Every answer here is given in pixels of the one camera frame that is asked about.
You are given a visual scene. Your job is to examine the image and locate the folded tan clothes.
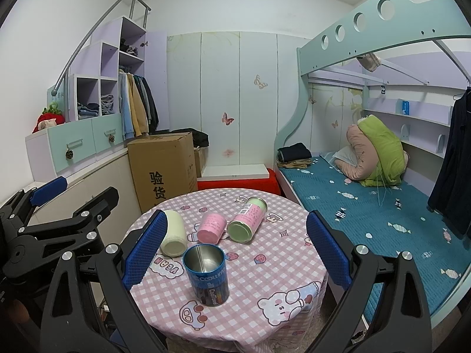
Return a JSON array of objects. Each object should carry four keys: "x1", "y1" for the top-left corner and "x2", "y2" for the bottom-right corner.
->
[{"x1": 278, "y1": 158, "x2": 313, "y2": 171}]

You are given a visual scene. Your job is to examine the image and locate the tan hanging jacket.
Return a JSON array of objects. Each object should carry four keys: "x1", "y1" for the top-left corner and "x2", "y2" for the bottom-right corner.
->
[{"x1": 129, "y1": 75, "x2": 150, "y2": 136}]

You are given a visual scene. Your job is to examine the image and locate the black hanging jacket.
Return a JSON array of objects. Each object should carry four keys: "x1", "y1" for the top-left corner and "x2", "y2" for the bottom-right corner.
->
[{"x1": 427, "y1": 86, "x2": 471, "y2": 241}]

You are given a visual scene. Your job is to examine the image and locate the cream white cup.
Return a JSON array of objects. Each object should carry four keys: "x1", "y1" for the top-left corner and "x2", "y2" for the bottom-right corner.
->
[{"x1": 159, "y1": 209, "x2": 187, "y2": 258}]

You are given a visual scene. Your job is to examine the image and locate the pink checkered tablecloth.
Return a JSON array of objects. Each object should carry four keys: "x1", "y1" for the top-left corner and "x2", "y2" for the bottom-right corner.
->
[{"x1": 123, "y1": 187, "x2": 329, "y2": 353}]

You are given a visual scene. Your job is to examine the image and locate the pink blanket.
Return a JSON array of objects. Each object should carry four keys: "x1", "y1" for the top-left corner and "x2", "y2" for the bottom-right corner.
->
[{"x1": 346, "y1": 123, "x2": 383, "y2": 182}]

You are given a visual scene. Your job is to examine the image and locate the blue metal tin cup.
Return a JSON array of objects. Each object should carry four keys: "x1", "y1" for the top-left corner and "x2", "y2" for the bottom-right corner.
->
[{"x1": 183, "y1": 244, "x2": 230, "y2": 307}]

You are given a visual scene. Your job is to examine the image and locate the white board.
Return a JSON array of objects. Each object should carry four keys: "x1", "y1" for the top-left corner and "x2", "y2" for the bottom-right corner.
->
[{"x1": 202, "y1": 164, "x2": 271, "y2": 182}]

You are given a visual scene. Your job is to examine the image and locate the grey metal handrail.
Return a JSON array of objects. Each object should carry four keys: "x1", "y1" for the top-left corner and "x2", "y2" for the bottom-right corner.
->
[{"x1": 52, "y1": 0, "x2": 152, "y2": 96}]

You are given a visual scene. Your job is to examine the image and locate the green quilt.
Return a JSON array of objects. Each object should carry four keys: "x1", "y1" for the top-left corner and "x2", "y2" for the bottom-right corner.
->
[{"x1": 357, "y1": 115, "x2": 405, "y2": 188}]

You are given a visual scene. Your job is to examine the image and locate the purple stair cabinet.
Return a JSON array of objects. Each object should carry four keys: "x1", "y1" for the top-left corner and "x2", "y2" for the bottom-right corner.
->
[{"x1": 25, "y1": 16, "x2": 170, "y2": 184}]

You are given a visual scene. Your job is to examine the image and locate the large cardboard box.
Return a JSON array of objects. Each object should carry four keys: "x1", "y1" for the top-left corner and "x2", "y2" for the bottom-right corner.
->
[{"x1": 127, "y1": 131, "x2": 199, "y2": 214}]

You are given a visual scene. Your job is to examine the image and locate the red low bench white top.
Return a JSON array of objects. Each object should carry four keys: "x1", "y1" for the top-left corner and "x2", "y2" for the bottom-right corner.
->
[{"x1": 197, "y1": 168, "x2": 282, "y2": 196}]

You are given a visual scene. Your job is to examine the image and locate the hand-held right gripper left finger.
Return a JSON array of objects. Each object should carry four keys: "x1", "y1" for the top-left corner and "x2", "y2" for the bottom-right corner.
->
[{"x1": 40, "y1": 209, "x2": 170, "y2": 353}]

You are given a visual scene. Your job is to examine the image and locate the folded jeans stack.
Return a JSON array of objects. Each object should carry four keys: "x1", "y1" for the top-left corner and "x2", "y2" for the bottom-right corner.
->
[{"x1": 78, "y1": 103, "x2": 101, "y2": 120}]

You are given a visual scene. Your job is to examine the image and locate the dark hanging jacket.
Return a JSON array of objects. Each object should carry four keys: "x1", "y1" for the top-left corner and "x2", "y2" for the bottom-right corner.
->
[{"x1": 142, "y1": 77, "x2": 160, "y2": 133}]

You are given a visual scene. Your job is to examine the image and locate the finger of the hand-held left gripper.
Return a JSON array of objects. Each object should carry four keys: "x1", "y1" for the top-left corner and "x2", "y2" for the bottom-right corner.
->
[
  {"x1": 0, "y1": 176, "x2": 69, "y2": 226},
  {"x1": 18, "y1": 187, "x2": 120, "y2": 248}
]

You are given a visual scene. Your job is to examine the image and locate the light green bunk bed frame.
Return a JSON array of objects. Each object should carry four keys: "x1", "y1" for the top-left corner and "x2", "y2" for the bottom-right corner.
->
[{"x1": 274, "y1": 0, "x2": 471, "y2": 329}]

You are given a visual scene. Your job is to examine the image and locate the small cardboard box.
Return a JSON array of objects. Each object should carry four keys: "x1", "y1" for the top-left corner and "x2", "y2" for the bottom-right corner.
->
[{"x1": 193, "y1": 147, "x2": 207, "y2": 178}]

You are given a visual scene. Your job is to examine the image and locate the grey hanging bag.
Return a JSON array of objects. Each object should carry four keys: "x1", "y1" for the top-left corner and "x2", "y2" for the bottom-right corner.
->
[{"x1": 356, "y1": 52, "x2": 381, "y2": 73}]

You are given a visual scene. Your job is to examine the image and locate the strawberry plush toy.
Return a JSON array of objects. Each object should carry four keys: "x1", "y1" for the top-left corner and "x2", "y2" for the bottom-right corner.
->
[{"x1": 32, "y1": 104, "x2": 66, "y2": 134}]

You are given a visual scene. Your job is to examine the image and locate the green cup with pink label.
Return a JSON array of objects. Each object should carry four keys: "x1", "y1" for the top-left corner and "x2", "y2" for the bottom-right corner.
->
[{"x1": 226, "y1": 197, "x2": 267, "y2": 243}]

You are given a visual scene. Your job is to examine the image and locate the black cloth bundle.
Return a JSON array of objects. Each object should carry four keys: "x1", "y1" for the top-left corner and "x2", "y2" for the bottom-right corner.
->
[{"x1": 167, "y1": 128, "x2": 210, "y2": 148}]

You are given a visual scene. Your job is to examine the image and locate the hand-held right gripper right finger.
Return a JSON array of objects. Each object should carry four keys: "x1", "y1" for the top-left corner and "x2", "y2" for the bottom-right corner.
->
[{"x1": 305, "y1": 210, "x2": 433, "y2": 353}]

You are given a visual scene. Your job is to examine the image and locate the folded black clothes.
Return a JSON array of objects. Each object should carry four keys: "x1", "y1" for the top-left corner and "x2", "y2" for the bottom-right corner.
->
[{"x1": 277, "y1": 142, "x2": 313, "y2": 162}]

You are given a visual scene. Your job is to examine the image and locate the white pillow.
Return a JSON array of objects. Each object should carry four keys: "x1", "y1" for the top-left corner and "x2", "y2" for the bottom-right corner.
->
[{"x1": 329, "y1": 145, "x2": 359, "y2": 172}]

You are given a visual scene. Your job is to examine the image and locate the blue candy print mattress cover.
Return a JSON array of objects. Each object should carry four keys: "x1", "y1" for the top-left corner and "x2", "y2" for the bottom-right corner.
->
[{"x1": 278, "y1": 154, "x2": 471, "y2": 319}]

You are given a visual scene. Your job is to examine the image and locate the beige low cabinet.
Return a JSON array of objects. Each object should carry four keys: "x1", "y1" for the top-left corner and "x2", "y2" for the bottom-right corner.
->
[{"x1": 27, "y1": 143, "x2": 142, "y2": 229}]

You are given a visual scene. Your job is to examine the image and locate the light blue hanging shirt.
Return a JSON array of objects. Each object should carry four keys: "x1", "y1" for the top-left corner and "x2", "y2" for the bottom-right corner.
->
[{"x1": 118, "y1": 73, "x2": 135, "y2": 138}]

